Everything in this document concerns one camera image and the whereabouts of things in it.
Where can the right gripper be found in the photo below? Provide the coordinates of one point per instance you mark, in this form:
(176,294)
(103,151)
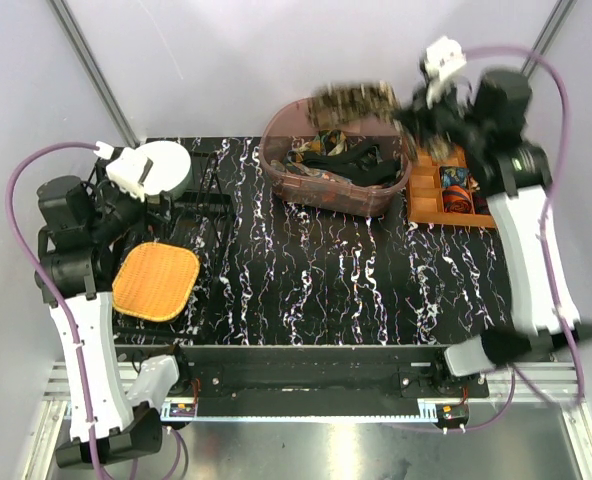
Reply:
(418,113)

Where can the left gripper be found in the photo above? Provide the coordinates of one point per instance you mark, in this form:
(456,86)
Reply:
(167,211)

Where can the brown floral patterned tie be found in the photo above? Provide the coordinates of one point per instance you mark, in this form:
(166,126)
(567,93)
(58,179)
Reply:
(340,104)

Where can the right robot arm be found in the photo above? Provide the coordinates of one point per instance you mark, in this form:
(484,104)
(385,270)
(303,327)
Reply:
(514,178)

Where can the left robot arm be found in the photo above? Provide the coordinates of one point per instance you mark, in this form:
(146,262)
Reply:
(109,423)

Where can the white round container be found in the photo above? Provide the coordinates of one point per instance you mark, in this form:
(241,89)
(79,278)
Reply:
(164,167)

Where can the blue patterned rolled tie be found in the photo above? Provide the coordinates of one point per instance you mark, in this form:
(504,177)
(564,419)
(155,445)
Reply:
(454,176)

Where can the orange woven bamboo tray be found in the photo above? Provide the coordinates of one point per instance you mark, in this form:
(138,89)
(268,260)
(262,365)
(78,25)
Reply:
(155,281)

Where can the orange striped rolled tie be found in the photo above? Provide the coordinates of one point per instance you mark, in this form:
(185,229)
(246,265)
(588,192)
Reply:
(456,200)

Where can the orange wooden divided tray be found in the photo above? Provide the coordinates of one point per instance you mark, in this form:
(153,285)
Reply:
(424,193)

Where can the maroon striped rolled tie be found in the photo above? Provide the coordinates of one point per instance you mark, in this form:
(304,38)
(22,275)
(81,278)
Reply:
(480,204)

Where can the black tie in tub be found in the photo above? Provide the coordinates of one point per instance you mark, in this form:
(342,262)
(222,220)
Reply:
(362,164)

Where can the brown translucent plastic tub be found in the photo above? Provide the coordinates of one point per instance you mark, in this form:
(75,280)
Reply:
(290,126)

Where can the colourful patterned tie in tub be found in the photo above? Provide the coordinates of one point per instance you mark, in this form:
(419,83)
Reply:
(326,142)

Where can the black wire dish rack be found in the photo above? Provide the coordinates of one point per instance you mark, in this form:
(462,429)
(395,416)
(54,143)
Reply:
(203,214)

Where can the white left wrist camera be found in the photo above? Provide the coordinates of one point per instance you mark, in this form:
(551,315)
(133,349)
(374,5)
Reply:
(127,168)

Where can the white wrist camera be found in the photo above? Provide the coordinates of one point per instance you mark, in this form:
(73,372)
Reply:
(127,168)
(443,59)

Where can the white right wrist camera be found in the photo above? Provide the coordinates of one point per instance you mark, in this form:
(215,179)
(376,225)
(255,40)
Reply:
(443,59)

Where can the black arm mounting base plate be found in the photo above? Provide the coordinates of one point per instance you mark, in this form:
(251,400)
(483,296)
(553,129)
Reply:
(223,371)

